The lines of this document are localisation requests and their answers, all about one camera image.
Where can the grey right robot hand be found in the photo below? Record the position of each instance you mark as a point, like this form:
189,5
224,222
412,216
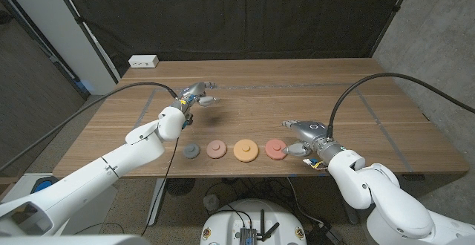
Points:
311,131

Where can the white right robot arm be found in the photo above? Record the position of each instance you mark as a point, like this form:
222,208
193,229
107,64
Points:
389,200

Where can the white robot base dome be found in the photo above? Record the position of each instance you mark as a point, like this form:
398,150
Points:
226,222

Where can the white table leg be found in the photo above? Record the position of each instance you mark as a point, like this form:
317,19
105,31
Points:
156,200

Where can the black backdrop stand pole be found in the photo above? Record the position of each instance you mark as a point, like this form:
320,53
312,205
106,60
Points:
393,15
85,33

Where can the blue foot pedal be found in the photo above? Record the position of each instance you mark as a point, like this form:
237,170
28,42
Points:
44,185

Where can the radio box with black antennas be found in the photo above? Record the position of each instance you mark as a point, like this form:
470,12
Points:
248,234

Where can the black round floor fan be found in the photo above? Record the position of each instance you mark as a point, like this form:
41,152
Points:
180,186

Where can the white robot torso edge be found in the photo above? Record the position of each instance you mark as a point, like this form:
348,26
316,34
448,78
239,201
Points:
74,240

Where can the black power adapter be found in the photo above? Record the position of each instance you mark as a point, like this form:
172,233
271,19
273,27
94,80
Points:
321,234

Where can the grey round floor object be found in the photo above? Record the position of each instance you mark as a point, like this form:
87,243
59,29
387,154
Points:
211,202

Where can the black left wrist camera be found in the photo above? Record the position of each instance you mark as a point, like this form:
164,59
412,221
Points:
189,120

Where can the black backdrop curtain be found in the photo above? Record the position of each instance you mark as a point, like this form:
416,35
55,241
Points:
237,15

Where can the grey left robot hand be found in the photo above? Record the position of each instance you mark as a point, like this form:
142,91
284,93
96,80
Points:
193,91

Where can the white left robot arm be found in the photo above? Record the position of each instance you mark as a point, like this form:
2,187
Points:
92,178

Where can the white power strip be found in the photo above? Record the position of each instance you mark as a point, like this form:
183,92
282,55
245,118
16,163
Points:
143,61

